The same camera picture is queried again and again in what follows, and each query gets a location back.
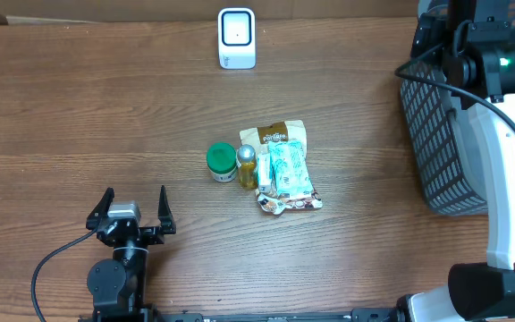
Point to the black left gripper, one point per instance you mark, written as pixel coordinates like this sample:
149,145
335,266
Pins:
156,234

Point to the green lid white jar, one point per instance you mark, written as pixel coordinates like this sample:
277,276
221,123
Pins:
221,161

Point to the yellow liquid bottle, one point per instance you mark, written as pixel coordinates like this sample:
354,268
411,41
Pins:
247,163

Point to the brown beige snack pouch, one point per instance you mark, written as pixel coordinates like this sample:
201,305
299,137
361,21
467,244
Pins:
259,138

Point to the teal snack package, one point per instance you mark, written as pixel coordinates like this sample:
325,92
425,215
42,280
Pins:
290,170

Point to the small white teal box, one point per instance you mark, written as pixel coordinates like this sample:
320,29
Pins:
265,177

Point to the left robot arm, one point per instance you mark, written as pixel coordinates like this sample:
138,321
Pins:
117,284

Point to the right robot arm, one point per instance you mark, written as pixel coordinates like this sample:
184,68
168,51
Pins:
458,95

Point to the white barcode scanner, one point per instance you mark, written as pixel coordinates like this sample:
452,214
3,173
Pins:
236,38

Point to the grey plastic basket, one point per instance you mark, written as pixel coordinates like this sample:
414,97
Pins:
482,63

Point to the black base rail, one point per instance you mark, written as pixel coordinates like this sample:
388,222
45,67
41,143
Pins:
262,316

